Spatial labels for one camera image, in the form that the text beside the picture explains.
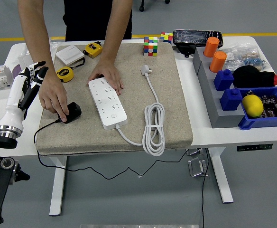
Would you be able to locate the person's left hand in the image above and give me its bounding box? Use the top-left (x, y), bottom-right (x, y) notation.
top-left (88, 58), bottom-right (125, 95)

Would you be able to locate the person's right hand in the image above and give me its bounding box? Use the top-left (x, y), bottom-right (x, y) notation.
top-left (38, 71), bottom-right (70, 123)

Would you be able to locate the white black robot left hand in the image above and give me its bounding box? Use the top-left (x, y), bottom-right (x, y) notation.
top-left (0, 61), bottom-right (49, 135)

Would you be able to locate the black plug adapter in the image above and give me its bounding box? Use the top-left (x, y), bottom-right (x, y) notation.
top-left (57, 102), bottom-right (83, 124)

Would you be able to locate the white power strip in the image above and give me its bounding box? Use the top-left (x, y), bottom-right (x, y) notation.
top-left (88, 77), bottom-right (128, 131)

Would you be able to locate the thin black plug cord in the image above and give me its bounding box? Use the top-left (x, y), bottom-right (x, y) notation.
top-left (33, 120), bottom-right (191, 180)

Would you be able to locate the grey-brown mat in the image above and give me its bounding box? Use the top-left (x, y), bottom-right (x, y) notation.
top-left (35, 42), bottom-right (194, 156)

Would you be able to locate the yellow black tape measure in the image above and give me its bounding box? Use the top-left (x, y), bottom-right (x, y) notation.
top-left (83, 41), bottom-right (103, 59)

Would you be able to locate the large Rubik's cube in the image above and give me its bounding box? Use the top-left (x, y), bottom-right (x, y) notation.
top-left (143, 36), bottom-right (159, 57)

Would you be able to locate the person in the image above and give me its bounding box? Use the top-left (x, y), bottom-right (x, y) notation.
top-left (63, 0), bottom-right (133, 42)

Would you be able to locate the small Rubik's cube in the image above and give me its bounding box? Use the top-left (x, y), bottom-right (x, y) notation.
top-left (159, 32), bottom-right (174, 45)

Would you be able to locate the black chair base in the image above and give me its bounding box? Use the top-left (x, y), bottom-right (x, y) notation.
top-left (138, 0), bottom-right (171, 12)

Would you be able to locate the black wrapped box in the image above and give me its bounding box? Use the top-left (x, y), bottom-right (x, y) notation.
top-left (172, 29), bottom-right (224, 58)

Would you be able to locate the grey block holder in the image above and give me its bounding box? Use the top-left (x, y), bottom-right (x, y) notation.
top-left (192, 46), bottom-right (246, 129)

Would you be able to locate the orange cylinder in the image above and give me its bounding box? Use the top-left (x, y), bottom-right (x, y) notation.
top-left (203, 37), bottom-right (221, 58)
top-left (209, 51), bottom-right (228, 74)

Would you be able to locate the blue block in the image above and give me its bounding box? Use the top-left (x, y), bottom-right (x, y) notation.
top-left (219, 88), bottom-right (245, 112)
top-left (213, 69), bottom-right (235, 91)

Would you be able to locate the clear bag of white parts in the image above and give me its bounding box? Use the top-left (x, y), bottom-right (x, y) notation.
top-left (220, 46), bottom-right (246, 69)

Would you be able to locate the black cloth with red end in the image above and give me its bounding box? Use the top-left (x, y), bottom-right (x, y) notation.
top-left (232, 65), bottom-right (277, 89)

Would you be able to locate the clear bag of blue parts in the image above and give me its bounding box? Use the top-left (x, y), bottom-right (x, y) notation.
top-left (238, 44), bottom-right (269, 72)

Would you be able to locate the yellow lemon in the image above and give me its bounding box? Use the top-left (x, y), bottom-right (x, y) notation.
top-left (241, 95), bottom-right (264, 118)

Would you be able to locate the blue plastic bin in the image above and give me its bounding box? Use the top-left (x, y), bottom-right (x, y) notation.
top-left (237, 86), bottom-right (277, 131)

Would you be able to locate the black table control panel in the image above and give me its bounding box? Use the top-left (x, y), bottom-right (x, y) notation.
top-left (237, 143), bottom-right (273, 152)

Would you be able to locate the dark capacitors pile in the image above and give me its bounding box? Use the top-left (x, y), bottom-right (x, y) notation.
top-left (259, 94), bottom-right (277, 118)

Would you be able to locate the white power cord with plug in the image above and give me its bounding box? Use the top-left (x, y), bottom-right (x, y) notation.
top-left (114, 64), bottom-right (166, 157)

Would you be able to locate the white switch plate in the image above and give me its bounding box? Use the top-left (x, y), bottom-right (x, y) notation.
top-left (55, 45), bottom-right (86, 67)

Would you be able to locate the silver metal bracket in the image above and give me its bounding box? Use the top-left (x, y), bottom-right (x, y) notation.
top-left (185, 148), bottom-right (204, 156)
top-left (187, 157), bottom-right (209, 178)

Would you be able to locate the black floor cable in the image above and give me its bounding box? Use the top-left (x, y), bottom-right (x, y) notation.
top-left (201, 148), bottom-right (210, 228)

